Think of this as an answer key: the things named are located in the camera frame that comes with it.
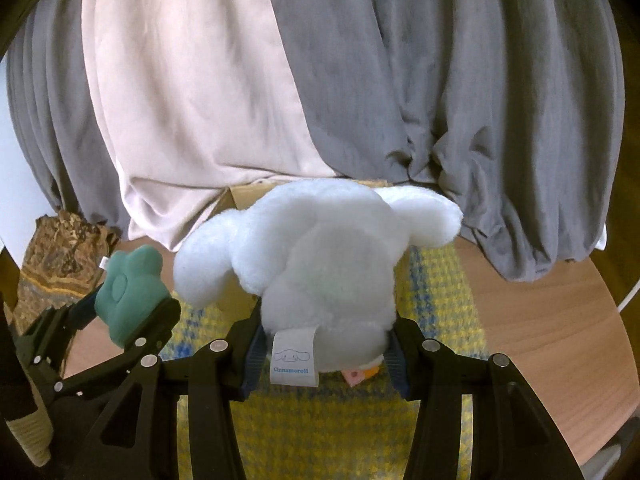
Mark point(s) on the brown cardboard box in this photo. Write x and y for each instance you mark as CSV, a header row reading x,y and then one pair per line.
x,y
240,200

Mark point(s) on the pale pink curtain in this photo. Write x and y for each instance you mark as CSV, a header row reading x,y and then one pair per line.
x,y
190,110

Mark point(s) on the brown patterned scarf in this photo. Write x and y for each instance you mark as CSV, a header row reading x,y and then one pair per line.
x,y
60,260

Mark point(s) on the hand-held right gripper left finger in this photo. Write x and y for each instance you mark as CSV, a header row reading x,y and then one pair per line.
x,y
252,360

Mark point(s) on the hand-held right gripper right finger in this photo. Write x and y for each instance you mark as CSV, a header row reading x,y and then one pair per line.
x,y
397,360

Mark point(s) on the teal star-shaped toy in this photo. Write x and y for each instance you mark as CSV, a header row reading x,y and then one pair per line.
x,y
127,295

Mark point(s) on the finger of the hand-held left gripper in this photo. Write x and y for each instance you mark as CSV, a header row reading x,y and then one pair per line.
x,y
55,330
150,335

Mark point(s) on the white plush dog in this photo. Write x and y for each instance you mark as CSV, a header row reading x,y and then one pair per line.
x,y
325,270

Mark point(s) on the yellow blue plaid cloth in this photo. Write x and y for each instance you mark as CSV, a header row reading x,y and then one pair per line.
x,y
435,300

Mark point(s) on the grey curtain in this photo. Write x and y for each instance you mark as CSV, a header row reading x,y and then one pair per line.
x,y
475,85
55,135

